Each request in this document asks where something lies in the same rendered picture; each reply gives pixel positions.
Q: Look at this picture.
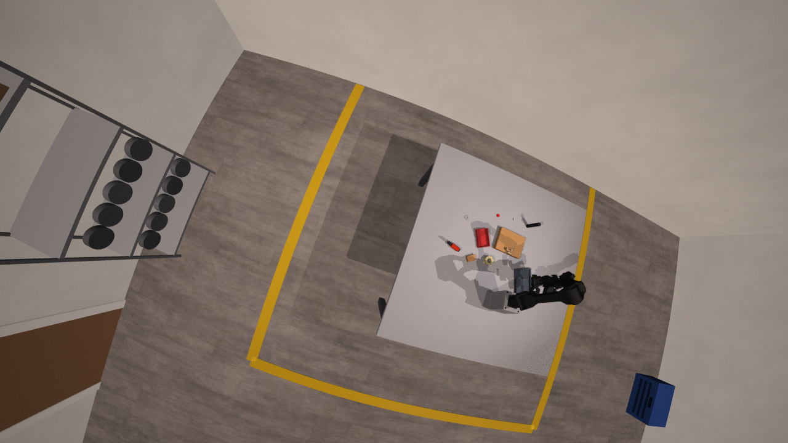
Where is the red open tray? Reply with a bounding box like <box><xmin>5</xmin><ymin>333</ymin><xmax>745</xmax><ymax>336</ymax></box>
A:
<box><xmin>475</xmin><ymin>228</ymin><xmax>490</xmax><ymax>248</ymax></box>

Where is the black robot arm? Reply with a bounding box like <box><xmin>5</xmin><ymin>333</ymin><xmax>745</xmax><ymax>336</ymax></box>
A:
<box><xmin>507</xmin><ymin>271</ymin><xmax>586</xmax><ymax>311</ymax></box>

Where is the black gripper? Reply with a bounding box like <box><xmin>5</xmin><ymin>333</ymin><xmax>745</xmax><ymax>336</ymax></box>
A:
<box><xmin>531</xmin><ymin>275</ymin><xmax>558</xmax><ymax>287</ymax></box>

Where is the red-handled screwdriver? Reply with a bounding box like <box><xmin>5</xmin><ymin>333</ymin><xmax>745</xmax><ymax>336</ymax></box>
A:
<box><xmin>443</xmin><ymin>238</ymin><xmax>460</xmax><ymax>252</ymax></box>

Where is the light wooden board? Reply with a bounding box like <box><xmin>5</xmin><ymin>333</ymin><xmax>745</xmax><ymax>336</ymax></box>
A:
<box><xmin>493</xmin><ymin>227</ymin><xmax>526</xmax><ymax>259</ymax></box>

